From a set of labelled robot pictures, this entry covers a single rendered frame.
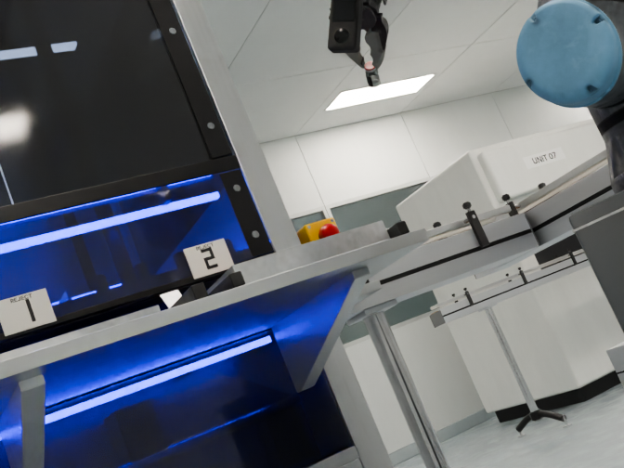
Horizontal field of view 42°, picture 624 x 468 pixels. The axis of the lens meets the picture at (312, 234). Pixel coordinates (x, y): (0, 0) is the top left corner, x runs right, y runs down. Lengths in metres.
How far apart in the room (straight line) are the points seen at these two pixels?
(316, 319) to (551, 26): 0.65
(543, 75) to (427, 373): 6.31
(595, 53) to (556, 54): 0.04
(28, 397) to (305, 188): 6.23
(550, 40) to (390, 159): 6.82
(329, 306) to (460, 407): 6.04
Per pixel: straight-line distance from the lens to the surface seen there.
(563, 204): 2.03
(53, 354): 1.02
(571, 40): 0.97
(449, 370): 7.35
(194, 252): 1.53
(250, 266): 1.14
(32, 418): 1.14
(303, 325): 1.42
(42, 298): 1.45
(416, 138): 8.05
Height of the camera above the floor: 0.70
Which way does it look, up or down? 11 degrees up
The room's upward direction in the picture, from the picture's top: 23 degrees counter-clockwise
